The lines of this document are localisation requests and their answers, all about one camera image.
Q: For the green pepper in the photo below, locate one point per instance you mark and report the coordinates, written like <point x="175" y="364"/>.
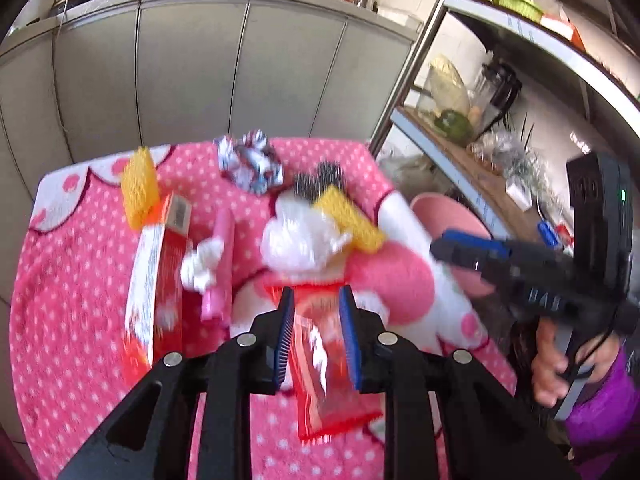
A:
<point x="454" y="125"/>

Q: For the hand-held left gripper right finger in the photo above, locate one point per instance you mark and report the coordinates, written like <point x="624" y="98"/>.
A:
<point x="350" y="345"/>

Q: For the person's right hand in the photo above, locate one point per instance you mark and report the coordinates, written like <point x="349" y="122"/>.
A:
<point x="546" y="365"/>

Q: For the silver foil wrapper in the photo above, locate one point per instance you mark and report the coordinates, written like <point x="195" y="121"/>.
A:
<point x="250" y="165"/>

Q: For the black blender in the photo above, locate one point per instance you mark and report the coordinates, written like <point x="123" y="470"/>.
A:
<point x="495" y="90"/>

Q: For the red transparent packet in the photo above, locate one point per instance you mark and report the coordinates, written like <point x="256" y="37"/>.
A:
<point x="325" y="400"/>

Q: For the pink polka dot blanket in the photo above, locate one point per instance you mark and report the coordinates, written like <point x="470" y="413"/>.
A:
<point x="75" y="270"/>

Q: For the crumpled grey plastic bag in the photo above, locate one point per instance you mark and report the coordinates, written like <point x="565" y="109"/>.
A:
<point x="405" y="172"/>

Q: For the white crumpled plastic bag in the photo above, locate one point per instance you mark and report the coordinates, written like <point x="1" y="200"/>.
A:
<point x="300" y="240"/>

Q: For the black hair brush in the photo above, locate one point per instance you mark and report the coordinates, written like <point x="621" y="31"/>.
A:
<point x="315" y="185"/>

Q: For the orange box on shelf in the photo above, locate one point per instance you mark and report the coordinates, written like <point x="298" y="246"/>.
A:
<point x="560" y="27"/>

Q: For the dark rice cooker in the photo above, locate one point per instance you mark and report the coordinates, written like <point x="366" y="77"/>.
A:
<point x="80" y="0"/>

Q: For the clear plastic bag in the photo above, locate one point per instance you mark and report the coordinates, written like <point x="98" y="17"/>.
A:
<point x="500" y="152"/>

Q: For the metal shelf rack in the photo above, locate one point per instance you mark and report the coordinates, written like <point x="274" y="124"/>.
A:
<point x="540" y="55"/>

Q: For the person's right forearm purple sleeve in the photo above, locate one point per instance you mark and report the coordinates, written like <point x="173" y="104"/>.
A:
<point x="610" y="410"/>

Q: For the green plastic basket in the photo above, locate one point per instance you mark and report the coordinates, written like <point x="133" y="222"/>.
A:
<point x="517" y="6"/>

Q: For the small white box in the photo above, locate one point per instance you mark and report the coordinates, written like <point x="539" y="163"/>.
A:
<point x="519" y="194"/>

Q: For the small blue packet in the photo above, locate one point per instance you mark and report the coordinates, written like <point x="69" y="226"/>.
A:
<point x="547" y="234"/>

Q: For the white tray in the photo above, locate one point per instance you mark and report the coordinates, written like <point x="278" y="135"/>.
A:
<point x="400" y="17"/>

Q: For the pink plastic bin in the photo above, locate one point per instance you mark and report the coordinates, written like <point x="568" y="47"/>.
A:
<point x="450" y="215"/>

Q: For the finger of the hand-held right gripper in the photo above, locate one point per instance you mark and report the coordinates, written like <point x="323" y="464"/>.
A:
<point x="475" y="240"/>
<point x="460" y="257"/>

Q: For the pink tube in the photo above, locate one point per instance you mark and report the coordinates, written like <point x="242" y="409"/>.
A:
<point x="223" y="235"/>

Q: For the grey kitchen cabinet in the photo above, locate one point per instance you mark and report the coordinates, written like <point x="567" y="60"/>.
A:
<point x="200" y="75"/>

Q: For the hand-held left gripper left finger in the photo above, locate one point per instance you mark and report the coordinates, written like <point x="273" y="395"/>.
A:
<point x="285" y="345"/>

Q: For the red and white toothpaste box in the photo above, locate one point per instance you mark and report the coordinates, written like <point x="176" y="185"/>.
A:
<point x="170" y="270"/>

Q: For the yellow sponge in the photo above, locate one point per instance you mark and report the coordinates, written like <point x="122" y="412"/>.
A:
<point x="139" y="190"/>
<point x="360" y="225"/>

